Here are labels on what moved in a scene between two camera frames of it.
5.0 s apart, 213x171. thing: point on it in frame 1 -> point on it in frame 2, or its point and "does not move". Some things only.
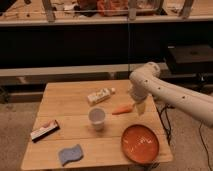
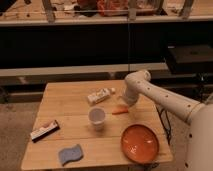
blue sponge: (70, 154) does not move
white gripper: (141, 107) -> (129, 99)
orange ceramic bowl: (140, 144) does not move
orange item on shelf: (112, 7) does not move
